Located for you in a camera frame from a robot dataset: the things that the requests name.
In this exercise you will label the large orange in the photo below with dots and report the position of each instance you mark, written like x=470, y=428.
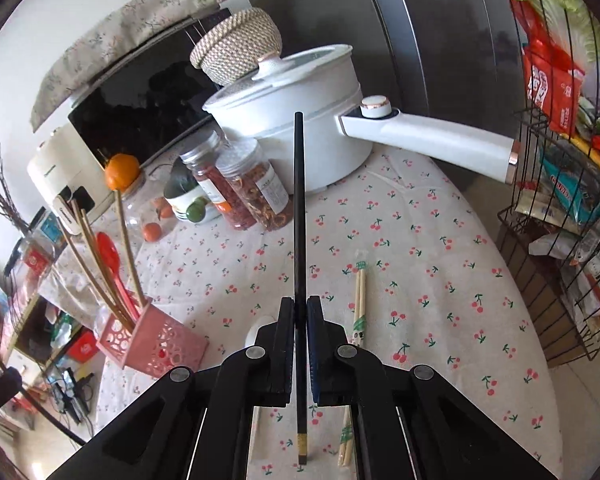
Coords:
x=121, y=172

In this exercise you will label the white electric pot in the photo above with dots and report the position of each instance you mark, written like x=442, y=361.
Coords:
x=330, y=110

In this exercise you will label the light wooden chopsticks pair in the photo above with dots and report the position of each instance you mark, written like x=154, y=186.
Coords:
x=89, y=270

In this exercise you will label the clear jar of dried slices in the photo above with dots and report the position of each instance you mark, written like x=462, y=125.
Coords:
x=252, y=190

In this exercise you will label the dried twigs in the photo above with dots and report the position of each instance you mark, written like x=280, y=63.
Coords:
x=5, y=200

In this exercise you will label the cherry print tablecloth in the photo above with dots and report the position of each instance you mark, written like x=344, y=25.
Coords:
x=430, y=285

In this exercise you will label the white pot lid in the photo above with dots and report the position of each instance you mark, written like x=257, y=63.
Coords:
x=310, y=60

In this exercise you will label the red snack packet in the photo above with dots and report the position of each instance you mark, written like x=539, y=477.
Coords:
x=555, y=85

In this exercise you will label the clear jar of red berries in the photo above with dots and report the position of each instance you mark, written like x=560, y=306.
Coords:
x=202, y=170

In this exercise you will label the white spoon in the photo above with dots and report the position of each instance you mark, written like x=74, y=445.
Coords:
x=260, y=322

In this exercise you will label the red spoon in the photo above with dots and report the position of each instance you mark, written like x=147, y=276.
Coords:
x=107, y=252

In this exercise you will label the white lime print container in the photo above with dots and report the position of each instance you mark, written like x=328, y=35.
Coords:
x=190, y=205

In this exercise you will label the white oven with black door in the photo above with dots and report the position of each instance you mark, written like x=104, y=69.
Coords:
x=140, y=105

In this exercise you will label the pink perforated utensil holder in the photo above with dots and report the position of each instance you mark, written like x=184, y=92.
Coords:
x=165, y=345

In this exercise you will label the floral cloth cover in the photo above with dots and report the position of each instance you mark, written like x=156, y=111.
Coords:
x=130, y=15

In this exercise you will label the small tangerine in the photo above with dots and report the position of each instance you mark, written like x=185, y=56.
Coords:
x=166, y=211
x=152, y=232

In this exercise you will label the light wooden chopstick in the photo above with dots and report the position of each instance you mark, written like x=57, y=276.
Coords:
x=98, y=240
x=87, y=235
x=127, y=245

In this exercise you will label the glass jar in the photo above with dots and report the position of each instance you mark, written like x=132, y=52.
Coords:
x=140, y=210

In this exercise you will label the black chopstick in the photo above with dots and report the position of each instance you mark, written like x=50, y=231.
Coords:
x=299, y=210

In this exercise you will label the dark grey refrigerator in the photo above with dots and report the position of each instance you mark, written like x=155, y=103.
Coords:
x=430, y=35

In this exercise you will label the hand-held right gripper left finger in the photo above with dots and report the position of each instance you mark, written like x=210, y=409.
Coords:
x=286, y=340

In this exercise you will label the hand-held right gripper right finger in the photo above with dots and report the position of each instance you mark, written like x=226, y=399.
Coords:
x=314, y=340

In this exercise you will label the teal snack packet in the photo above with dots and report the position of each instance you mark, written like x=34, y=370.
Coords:
x=575, y=190

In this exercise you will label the plastic wrapped disposable chopsticks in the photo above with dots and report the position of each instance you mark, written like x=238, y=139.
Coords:
x=360, y=300

